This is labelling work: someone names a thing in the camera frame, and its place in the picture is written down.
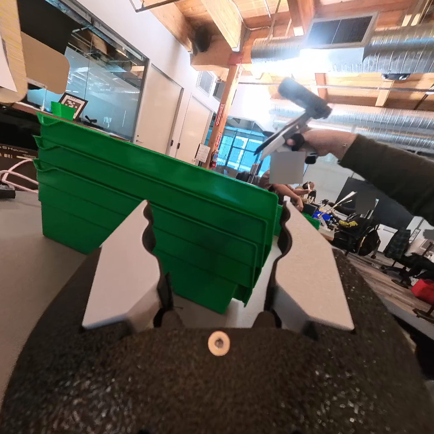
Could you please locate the printed tag sign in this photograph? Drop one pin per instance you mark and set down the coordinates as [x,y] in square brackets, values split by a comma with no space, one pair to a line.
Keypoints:
[73,105]

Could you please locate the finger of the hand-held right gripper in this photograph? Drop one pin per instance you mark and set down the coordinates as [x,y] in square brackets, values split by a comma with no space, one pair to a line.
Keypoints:
[284,130]
[274,149]

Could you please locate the white door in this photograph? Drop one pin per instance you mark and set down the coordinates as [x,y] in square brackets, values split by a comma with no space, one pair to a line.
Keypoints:
[159,108]
[193,129]

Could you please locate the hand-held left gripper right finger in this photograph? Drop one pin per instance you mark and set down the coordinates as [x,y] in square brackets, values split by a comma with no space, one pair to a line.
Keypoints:
[312,281]

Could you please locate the black round ceiling fixture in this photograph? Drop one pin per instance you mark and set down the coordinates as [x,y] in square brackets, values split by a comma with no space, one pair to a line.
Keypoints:
[202,39]

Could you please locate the black cardboard box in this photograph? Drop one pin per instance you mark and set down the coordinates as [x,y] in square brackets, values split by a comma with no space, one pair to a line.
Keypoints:
[17,152]

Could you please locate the wooden top desk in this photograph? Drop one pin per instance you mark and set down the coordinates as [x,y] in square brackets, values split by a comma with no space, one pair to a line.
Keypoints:
[23,108]

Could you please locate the white notice sheet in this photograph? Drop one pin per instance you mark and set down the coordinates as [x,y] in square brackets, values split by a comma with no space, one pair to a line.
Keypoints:
[202,152]

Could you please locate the black office chair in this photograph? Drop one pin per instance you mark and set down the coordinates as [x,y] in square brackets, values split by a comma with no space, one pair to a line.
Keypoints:
[400,244]

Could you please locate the black wall speaker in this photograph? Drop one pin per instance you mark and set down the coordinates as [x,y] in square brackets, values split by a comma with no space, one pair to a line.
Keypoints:
[219,90]

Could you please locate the black ceiling pipe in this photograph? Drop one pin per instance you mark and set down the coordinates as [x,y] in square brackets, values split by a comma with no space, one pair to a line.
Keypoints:
[152,7]

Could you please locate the red bag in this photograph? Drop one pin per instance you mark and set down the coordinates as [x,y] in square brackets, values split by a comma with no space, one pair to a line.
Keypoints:
[423,291]

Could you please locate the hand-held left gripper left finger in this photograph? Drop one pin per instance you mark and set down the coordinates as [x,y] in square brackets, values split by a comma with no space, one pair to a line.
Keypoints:
[122,278]

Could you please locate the wall vent grille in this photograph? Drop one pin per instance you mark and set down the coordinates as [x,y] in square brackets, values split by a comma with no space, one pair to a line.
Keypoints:
[205,83]

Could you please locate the blue plastic bin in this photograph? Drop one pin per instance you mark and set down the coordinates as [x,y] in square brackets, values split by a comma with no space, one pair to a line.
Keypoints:
[317,214]

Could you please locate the silver air duct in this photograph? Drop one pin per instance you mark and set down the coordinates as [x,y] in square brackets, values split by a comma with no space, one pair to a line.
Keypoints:
[400,47]
[373,117]
[407,142]

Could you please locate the red fire extinguisher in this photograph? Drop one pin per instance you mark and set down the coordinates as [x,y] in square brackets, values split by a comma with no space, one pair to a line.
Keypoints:
[214,159]

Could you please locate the black panel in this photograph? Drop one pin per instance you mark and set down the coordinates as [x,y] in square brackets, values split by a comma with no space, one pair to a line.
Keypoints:
[40,17]

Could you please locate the large ceiling vent grille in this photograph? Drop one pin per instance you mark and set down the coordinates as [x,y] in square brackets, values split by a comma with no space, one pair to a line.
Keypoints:
[339,30]

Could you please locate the wooden post red signs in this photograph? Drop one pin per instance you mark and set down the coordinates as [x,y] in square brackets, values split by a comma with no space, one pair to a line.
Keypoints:
[222,115]

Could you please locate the black power adapter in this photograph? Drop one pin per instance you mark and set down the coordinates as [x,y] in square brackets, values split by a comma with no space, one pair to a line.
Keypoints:
[6,192]

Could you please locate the dark office partition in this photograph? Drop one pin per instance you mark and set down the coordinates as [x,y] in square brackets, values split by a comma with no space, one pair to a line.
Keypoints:
[393,212]

